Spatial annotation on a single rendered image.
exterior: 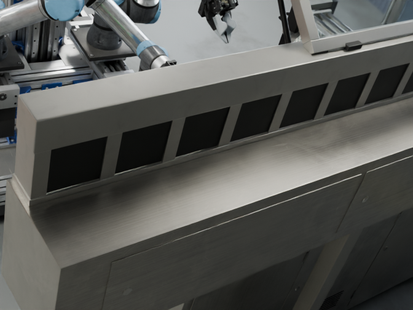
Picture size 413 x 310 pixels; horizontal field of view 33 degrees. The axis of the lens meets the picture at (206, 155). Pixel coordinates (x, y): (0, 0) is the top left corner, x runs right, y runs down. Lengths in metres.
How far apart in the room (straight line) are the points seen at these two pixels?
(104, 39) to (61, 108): 1.70
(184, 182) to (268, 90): 0.28
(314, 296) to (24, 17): 1.35
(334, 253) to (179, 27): 3.00
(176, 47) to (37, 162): 3.41
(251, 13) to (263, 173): 3.77
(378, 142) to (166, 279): 0.67
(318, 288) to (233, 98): 0.94
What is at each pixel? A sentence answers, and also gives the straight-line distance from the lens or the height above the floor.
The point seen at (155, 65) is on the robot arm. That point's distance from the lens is 2.41.
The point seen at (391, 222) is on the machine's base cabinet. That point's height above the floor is 0.71.
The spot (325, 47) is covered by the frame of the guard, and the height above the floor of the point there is 1.67.
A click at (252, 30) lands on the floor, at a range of 5.11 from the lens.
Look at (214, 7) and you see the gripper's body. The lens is 2.22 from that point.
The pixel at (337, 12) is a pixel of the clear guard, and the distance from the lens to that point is 1.75.
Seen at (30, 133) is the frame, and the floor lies 1.61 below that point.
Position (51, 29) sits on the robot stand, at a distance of 3.01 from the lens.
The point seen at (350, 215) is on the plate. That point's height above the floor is 1.24.
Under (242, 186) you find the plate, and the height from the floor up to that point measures 1.44.
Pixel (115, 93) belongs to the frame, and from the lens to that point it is 1.36.
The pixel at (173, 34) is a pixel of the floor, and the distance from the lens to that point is 4.80.
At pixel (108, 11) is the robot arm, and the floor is 1.17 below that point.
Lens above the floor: 2.46
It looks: 39 degrees down
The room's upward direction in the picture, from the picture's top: 17 degrees clockwise
